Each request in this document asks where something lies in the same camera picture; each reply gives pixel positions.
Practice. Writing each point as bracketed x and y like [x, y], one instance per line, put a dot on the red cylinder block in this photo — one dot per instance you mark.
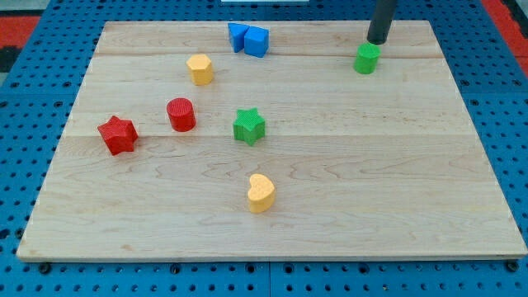
[181, 114]

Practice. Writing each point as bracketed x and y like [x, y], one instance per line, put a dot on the blue triangle block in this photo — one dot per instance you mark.
[237, 34]

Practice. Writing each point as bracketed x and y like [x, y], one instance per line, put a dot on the yellow heart block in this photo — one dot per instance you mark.
[261, 194]

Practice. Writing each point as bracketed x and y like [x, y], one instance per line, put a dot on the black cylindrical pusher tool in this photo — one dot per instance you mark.
[381, 21]

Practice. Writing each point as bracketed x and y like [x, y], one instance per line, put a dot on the yellow hexagon block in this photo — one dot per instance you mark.
[200, 69]

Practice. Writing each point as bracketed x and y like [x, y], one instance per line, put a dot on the green cylinder block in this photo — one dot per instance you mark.
[366, 58]

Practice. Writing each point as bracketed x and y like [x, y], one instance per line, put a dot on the green star block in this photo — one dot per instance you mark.
[249, 126]

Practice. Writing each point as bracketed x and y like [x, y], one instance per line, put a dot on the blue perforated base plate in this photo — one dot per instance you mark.
[486, 51]

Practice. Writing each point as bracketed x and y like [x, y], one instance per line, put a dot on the blue cube block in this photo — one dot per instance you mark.
[256, 41]

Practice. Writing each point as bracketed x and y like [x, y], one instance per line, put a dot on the red star block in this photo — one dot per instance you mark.
[118, 135]

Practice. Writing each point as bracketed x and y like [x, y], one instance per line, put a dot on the wooden board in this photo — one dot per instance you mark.
[380, 167]

